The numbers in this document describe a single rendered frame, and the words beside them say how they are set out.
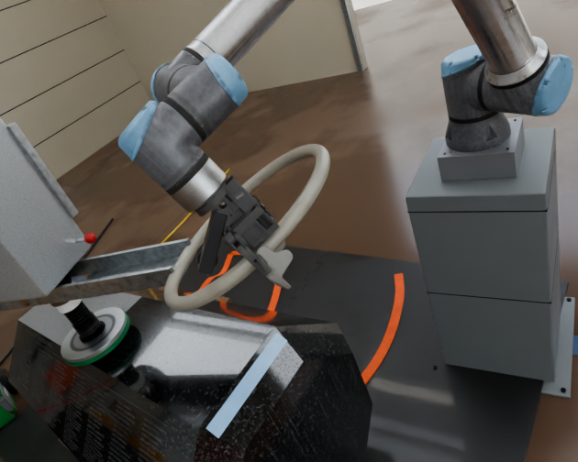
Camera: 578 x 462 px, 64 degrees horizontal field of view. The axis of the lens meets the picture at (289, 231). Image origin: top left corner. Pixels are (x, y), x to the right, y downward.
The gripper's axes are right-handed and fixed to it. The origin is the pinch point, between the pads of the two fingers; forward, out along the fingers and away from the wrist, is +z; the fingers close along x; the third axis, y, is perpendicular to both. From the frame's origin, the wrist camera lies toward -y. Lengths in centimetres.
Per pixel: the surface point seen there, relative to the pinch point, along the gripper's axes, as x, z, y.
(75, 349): 54, -5, -68
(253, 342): 32.2, 22.6, -22.8
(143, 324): 61, 6, -51
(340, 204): 224, 88, 30
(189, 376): 31, 16, -41
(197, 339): 43, 15, -36
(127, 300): 78, 1, -56
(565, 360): 53, 128, 44
